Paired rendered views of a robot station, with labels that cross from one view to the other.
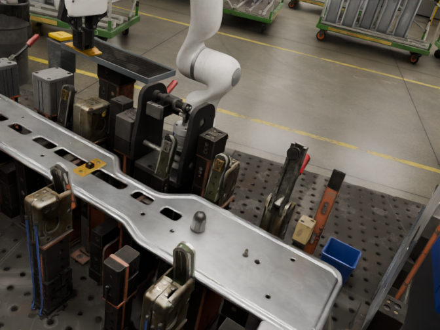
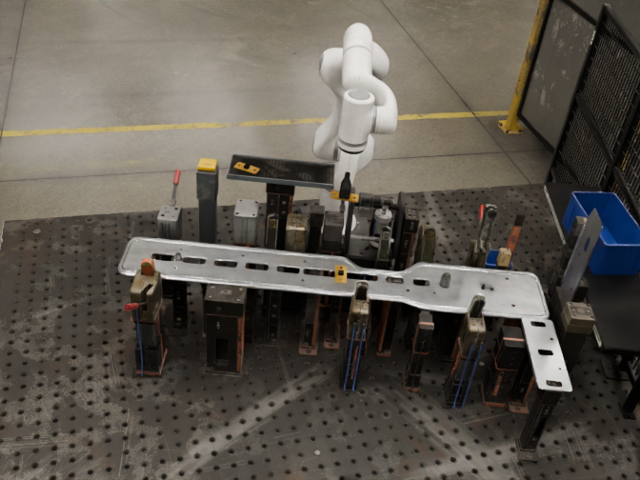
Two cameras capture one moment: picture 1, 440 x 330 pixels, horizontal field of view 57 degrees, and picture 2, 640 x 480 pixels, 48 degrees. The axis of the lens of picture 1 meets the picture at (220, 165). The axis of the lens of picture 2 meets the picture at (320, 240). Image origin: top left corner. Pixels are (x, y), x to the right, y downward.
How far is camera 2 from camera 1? 1.67 m
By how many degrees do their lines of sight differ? 23
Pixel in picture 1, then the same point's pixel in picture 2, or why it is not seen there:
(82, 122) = (297, 240)
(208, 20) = not seen: hidden behind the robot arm
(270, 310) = (520, 311)
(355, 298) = not seen: hidden behind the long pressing
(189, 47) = (333, 138)
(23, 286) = (320, 381)
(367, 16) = not seen: outside the picture
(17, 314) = (338, 397)
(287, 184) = (486, 232)
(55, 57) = (208, 187)
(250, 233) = (472, 273)
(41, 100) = (245, 234)
